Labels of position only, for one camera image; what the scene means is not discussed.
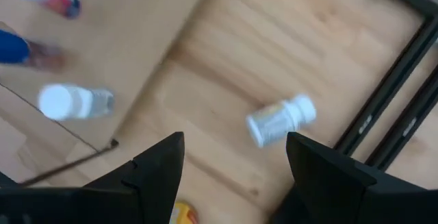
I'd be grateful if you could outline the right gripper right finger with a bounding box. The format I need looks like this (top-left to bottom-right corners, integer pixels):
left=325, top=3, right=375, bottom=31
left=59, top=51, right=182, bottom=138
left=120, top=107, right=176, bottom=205
left=285, top=131, right=377, bottom=224

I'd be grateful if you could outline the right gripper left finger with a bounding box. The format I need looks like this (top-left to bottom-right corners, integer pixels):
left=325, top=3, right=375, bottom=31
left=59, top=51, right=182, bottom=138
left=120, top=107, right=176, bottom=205
left=83, top=131, right=186, bottom=224

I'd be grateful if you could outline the yellow cap amber bottle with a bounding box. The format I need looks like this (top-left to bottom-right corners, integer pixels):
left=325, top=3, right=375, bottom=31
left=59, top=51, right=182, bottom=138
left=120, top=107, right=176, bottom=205
left=169, top=200, right=200, bottom=224

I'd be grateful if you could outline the white aspirin bottle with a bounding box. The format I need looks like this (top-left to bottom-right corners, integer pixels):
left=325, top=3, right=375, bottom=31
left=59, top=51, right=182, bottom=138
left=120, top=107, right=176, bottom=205
left=245, top=93, right=318, bottom=149

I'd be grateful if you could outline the white cap grey label bottle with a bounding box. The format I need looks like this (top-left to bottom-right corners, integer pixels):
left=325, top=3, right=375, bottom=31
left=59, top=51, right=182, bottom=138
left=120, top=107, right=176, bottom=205
left=36, top=82, right=116, bottom=122

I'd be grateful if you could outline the blue cap Tums bottle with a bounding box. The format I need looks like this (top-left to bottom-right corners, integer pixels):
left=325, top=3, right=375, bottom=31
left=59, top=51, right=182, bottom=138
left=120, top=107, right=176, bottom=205
left=0, top=28, right=66, bottom=73

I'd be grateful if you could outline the black table frame rig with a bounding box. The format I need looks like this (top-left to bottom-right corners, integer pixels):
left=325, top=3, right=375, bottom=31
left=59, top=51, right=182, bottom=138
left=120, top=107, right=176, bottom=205
left=333, top=0, right=438, bottom=172

